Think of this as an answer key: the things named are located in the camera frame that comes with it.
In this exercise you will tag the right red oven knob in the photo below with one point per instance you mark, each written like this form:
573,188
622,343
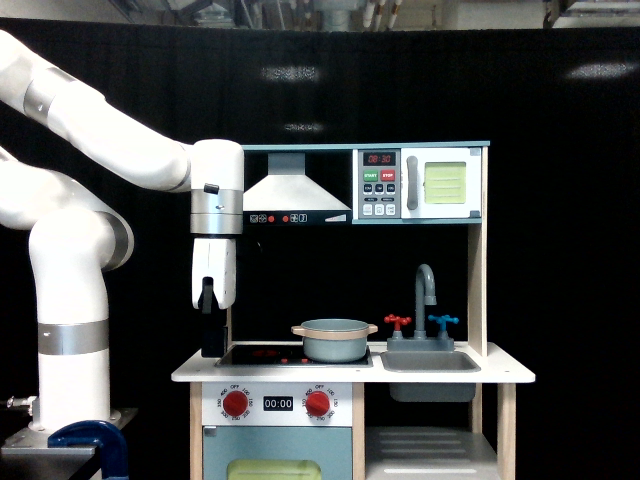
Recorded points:
317,404

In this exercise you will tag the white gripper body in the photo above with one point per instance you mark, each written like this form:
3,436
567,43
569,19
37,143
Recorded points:
214,258

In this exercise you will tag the grey toy faucet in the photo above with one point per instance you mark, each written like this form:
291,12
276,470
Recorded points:
424,296

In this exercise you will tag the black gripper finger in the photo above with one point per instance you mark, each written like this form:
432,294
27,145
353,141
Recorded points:
206,300

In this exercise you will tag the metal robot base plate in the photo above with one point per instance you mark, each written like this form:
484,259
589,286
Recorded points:
93,450

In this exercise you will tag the red oven knob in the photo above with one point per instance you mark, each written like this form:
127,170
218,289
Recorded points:
317,404
235,404

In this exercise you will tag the blue tap handle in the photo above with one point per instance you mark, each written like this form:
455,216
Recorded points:
443,321

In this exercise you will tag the black timer display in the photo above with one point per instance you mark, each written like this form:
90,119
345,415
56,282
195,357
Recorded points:
278,403

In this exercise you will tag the left red oven knob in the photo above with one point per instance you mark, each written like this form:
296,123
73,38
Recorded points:
235,404

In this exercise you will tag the red tap handle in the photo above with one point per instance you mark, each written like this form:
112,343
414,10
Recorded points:
398,323

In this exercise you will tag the grey pot with beige rim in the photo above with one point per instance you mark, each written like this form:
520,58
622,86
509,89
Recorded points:
334,340

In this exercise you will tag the black toy stovetop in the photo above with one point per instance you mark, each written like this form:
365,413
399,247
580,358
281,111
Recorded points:
271,356

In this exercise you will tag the wooden toy kitchen frame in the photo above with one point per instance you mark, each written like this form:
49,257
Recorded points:
362,271

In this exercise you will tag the teal oven door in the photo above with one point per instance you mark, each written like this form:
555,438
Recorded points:
329,447

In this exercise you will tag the blue C-clamp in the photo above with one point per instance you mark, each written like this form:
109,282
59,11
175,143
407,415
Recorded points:
106,437

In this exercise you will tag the toy microwave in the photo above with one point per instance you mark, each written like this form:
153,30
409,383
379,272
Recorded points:
418,184

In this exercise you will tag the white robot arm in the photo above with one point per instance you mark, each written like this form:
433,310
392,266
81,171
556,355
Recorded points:
74,237

